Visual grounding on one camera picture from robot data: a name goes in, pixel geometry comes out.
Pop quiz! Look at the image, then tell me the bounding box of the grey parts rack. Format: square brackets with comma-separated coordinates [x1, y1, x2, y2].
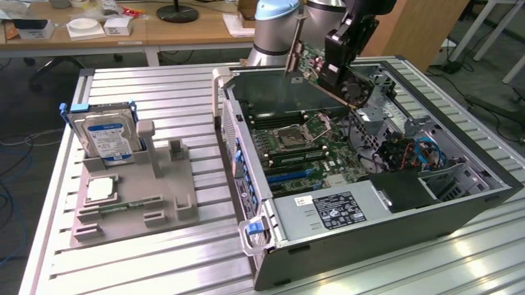
[69, 119, 201, 248]

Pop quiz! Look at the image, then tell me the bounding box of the graphics card with black fan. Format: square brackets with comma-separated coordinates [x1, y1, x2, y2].
[283, 14, 376, 110]

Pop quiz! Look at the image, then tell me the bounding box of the black RAM slot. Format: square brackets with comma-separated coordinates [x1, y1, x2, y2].
[244, 111, 304, 122]
[248, 118, 308, 130]

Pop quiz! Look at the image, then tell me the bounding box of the wooden cabinet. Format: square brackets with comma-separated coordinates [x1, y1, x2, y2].
[356, 0, 470, 71]

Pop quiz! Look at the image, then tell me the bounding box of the white round container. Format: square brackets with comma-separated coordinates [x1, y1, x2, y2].
[65, 17, 106, 41]

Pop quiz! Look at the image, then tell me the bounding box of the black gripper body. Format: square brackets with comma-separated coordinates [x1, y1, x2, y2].
[343, 0, 398, 20]

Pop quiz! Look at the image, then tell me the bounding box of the silver metal drive cage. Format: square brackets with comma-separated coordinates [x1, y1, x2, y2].
[349, 73, 411, 145]

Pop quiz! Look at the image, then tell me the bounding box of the silver CPU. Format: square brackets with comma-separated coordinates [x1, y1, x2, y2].
[85, 178, 116, 202]

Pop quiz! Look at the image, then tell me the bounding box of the wooden desk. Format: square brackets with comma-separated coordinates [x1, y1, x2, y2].
[0, 0, 370, 67]

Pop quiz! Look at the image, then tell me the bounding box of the white paper stack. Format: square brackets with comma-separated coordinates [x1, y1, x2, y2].
[221, 12, 257, 37]

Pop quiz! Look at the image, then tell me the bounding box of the green motherboard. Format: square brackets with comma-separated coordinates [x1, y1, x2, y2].
[241, 107, 370, 197]

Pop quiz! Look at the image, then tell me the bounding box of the white labelled box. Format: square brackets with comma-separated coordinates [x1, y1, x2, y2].
[102, 17, 134, 37]

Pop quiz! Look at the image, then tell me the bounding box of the socket cover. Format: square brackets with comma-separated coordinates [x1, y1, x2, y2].
[303, 112, 333, 144]

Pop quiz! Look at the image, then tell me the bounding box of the installed RAM stick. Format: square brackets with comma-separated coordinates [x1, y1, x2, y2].
[265, 147, 328, 167]

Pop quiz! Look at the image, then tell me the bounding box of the hard disk with blue carrier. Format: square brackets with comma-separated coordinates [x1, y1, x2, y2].
[58, 98, 138, 168]

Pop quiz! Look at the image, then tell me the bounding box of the black open PC case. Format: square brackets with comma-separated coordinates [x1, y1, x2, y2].
[211, 60, 525, 291]

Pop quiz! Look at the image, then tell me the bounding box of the green RAM stick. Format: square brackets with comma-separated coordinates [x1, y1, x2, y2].
[97, 199, 158, 214]

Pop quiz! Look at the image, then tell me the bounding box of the black round lamp base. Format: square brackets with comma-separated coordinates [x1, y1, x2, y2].
[156, 0, 200, 24]

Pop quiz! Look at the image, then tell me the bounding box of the grey power supply unit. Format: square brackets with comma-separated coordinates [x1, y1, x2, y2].
[272, 179, 394, 242]

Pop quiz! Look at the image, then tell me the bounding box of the white box with dark lid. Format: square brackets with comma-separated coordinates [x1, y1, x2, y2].
[10, 18, 56, 40]

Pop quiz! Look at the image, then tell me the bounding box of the blue wire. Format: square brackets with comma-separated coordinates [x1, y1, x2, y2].
[412, 138, 447, 170]

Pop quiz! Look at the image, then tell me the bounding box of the white table frame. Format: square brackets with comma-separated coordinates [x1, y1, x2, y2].
[446, 0, 525, 84]

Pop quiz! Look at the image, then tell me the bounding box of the blue expansion slot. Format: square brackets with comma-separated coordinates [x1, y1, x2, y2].
[264, 170, 315, 185]

